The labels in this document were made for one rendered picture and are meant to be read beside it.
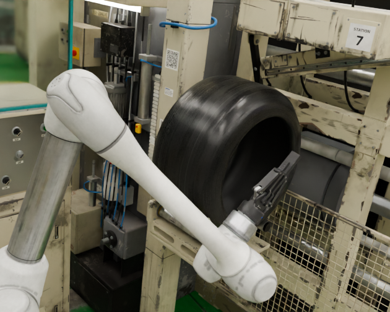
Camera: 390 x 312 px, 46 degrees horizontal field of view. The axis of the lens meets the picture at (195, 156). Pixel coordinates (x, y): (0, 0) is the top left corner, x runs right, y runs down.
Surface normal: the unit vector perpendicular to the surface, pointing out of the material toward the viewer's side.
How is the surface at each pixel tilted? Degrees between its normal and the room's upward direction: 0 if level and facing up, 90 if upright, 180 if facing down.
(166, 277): 90
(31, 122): 90
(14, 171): 90
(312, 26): 90
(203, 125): 53
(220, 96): 29
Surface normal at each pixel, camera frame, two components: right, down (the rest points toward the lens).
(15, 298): 0.16, -0.90
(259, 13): -0.72, 0.18
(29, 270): 0.64, -0.22
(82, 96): 0.43, -0.10
